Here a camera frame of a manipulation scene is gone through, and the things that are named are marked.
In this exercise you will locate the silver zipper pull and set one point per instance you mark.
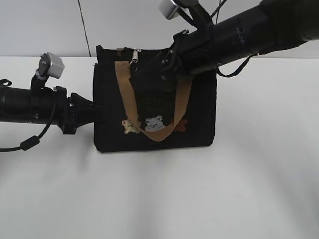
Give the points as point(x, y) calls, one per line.
point(134, 63)

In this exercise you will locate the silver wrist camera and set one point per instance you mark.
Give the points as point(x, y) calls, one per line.
point(50, 65)
point(169, 9)

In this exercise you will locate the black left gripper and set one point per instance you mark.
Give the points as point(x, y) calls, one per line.
point(66, 111)

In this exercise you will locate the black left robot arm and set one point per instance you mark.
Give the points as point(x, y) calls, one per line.
point(45, 105)

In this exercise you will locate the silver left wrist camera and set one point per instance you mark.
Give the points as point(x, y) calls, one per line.
point(50, 65)

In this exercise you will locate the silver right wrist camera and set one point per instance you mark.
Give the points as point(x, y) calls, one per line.
point(169, 9)

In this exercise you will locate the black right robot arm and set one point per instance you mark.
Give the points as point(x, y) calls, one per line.
point(272, 25)

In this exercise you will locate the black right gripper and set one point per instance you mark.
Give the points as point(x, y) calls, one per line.
point(190, 55)

